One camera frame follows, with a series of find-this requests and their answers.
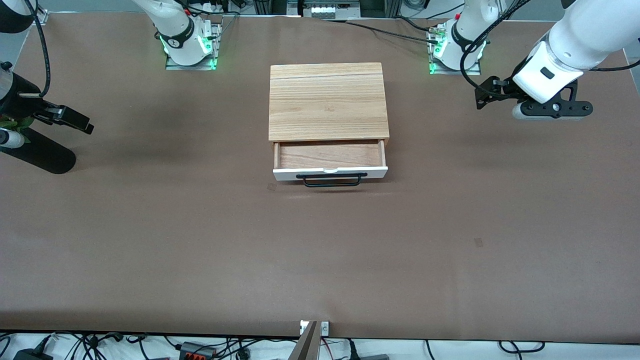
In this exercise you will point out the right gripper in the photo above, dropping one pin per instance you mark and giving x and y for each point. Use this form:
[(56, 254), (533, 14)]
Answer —
[(15, 97)]

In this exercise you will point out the brown camera pole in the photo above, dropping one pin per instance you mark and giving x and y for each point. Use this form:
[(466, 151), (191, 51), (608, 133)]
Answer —
[(306, 347)]

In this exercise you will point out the black power brick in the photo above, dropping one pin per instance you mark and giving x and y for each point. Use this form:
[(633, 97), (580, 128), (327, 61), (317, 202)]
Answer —
[(30, 355)]

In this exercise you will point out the aluminium frame post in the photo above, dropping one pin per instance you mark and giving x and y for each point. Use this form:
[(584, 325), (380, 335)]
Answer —
[(41, 16)]

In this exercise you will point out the grey power strip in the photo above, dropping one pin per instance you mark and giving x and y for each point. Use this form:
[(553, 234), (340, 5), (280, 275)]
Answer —
[(325, 9)]

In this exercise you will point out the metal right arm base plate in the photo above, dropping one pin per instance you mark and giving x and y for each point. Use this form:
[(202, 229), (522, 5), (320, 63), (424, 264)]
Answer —
[(215, 47)]

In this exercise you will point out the artificial red rose plant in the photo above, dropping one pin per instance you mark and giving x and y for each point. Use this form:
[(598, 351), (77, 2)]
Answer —
[(12, 123)]

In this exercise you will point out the light wooden drawer cabinet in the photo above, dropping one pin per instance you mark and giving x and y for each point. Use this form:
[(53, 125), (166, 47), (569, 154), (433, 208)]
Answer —
[(327, 100)]

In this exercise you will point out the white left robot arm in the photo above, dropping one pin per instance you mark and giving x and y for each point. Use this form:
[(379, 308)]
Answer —
[(590, 30)]

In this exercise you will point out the black orange power adapter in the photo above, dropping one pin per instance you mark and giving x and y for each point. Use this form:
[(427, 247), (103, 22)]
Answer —
[(197, 351)]

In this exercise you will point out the black cylindrical vase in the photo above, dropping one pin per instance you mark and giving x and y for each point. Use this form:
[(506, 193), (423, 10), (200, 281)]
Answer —
[(45, 156)]

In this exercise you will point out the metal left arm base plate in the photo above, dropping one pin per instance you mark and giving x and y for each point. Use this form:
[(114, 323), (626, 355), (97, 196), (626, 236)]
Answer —
[(470, 70)]

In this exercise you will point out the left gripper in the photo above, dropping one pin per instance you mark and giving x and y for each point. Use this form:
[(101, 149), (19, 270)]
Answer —
[(506, 89)]

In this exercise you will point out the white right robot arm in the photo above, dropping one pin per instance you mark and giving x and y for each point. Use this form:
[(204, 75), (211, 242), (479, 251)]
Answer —
[(175, 30)]

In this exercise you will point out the silver camera mount bracket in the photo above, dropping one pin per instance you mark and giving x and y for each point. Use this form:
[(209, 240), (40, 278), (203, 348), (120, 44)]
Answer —
[(325, 328)]

